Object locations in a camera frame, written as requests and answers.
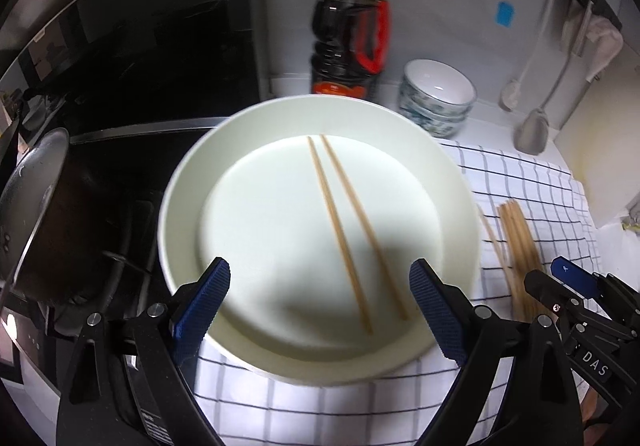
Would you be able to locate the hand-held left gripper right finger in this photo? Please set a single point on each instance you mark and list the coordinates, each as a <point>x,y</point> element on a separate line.
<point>440,316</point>

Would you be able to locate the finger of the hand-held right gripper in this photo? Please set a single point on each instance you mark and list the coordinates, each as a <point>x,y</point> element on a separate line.
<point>575,276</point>
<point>545,291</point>

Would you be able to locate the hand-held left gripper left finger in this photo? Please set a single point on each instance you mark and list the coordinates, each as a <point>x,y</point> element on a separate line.
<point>200,311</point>

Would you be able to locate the pile of wooden chopsticks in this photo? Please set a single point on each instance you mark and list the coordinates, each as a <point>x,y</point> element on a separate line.
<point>517,246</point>

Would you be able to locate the slim wooden chopstick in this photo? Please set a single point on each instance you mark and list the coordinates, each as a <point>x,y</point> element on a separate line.
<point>364,226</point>
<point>340,236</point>

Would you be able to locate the white round plate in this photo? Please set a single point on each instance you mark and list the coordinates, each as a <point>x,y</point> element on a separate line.
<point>280,206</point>

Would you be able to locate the white cutting board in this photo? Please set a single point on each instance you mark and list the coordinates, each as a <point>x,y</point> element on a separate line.
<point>600,151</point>

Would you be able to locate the white black checked cloth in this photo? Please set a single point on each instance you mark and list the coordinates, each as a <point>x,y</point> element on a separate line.
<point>325,406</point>

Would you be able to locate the grey hanging spatula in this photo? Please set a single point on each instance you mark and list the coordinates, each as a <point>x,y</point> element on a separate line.
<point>532,131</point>

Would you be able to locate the black glass gas stove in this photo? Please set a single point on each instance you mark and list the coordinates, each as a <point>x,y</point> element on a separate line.
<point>125,166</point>

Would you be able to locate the blue patterned white bowl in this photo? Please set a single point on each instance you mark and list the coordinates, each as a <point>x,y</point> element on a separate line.
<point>435,76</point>
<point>425,112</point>
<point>440,129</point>

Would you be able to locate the white hanging spoon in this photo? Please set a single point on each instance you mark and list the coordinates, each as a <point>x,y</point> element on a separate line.
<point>511,94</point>

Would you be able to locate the metal saucepan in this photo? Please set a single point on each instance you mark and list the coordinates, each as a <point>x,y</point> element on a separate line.
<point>35,196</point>

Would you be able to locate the white hanging rag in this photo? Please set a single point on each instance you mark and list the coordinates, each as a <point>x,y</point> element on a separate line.
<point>602,46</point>

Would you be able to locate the dark soy sauce bottle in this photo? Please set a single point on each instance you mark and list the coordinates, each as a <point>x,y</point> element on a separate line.
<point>340,26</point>

